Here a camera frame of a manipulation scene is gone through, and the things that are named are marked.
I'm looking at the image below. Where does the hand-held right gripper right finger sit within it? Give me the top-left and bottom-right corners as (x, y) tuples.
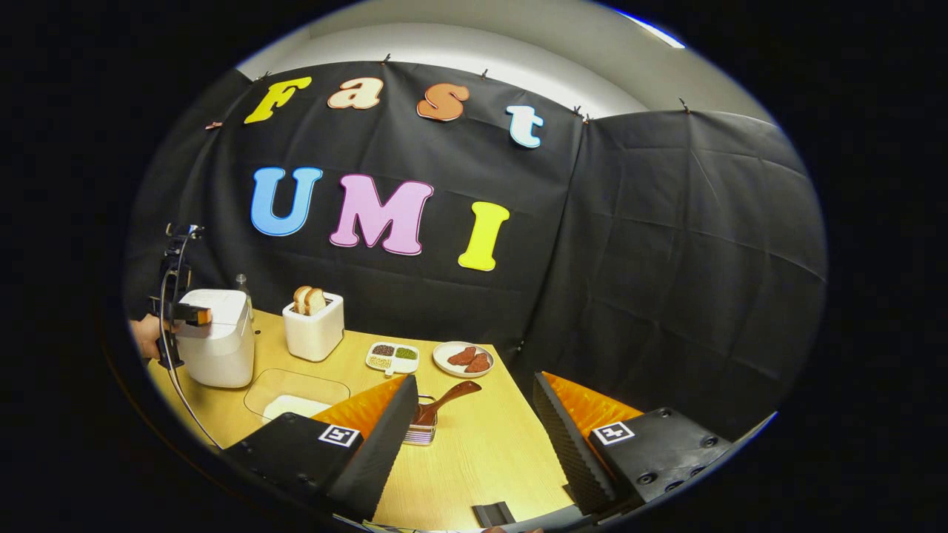
(533, 372), (734, 519)

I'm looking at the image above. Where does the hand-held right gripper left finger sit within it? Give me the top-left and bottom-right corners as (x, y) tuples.
(220, 374), (420, 523)

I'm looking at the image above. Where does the clear wire chopstick holder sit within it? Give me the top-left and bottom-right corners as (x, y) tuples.
(402, 395), (439, 446)

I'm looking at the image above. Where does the white rice cooker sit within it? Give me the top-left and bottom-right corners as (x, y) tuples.
(176, 289), (256, 389)

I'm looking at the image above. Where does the brown wooden spoon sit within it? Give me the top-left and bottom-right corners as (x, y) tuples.
(411, 381), (483, 428)

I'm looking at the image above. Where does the white divided dish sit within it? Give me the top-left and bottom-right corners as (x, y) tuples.
(365, 341), (420, 377)

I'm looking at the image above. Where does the round white plate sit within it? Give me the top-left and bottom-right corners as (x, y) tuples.
(433, 341), (495, 379)

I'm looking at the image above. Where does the clear plastic container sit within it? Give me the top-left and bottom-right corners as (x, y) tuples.
(244, 368), (351, 424)

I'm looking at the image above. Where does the white toaster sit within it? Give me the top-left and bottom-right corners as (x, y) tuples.
(282, 292), (345, 363)

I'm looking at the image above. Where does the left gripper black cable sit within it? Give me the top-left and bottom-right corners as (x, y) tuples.
(158, 255), (223, 449)

